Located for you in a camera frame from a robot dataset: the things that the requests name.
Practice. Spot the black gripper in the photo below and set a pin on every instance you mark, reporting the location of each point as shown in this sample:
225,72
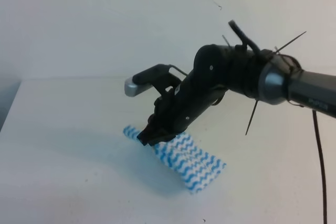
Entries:
172,115

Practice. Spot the blue white wavy rag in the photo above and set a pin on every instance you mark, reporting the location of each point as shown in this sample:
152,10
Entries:
195,167

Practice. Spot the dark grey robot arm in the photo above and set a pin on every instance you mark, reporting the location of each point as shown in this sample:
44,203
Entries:
262,75

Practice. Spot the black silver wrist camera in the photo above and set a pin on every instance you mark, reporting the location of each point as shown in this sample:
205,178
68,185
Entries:
158,76

